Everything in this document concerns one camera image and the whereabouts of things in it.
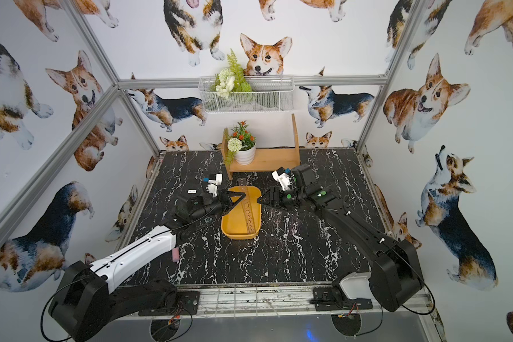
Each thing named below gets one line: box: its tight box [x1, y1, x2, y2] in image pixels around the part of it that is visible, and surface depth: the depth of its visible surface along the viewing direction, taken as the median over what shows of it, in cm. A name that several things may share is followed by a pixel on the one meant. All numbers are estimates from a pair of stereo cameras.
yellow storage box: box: [220, 185, 263, 240], surface depth 86 cm
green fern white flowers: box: [210, 48, 253, 100], surface depth 82 cm
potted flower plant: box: [223, 120, 258, 166], surface depth 100 cm
